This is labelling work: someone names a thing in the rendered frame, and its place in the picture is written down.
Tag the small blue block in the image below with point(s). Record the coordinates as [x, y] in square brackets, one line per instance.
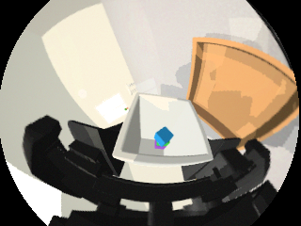
[163, 136]

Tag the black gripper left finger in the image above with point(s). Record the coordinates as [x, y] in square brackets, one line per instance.
[103, 138]

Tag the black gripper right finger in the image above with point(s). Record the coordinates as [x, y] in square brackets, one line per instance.
[190, 171]

